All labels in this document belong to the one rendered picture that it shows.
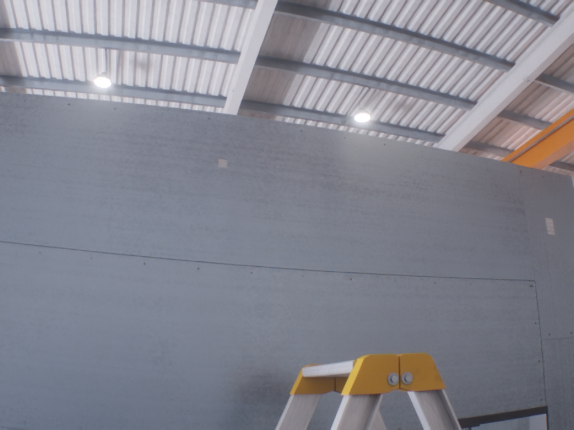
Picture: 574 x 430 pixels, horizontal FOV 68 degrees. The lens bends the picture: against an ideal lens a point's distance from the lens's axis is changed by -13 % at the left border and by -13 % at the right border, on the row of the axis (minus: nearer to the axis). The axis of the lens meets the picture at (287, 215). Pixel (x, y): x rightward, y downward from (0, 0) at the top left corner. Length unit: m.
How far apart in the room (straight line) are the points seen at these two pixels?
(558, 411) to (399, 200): 1.13
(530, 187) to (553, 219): 0.19
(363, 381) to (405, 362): 0.09
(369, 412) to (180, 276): 0.82
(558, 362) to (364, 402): 1.39
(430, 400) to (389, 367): 0.13
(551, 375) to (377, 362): 1.35
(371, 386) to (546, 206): 1.63
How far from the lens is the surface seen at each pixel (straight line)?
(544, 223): 2.31
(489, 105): 10.38
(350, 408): 0.91
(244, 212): 1.62
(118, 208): 1.59
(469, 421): 1.86
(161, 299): 1.51
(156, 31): 8.80
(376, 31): 8.49
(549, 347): 2.17
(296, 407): 1.18
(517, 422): 6.37
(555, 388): 2.18
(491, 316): 1.96
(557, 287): 2.26
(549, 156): 10.55
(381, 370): 0.91
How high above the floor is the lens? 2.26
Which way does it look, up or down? 21 degrees up
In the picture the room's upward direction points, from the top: straight up
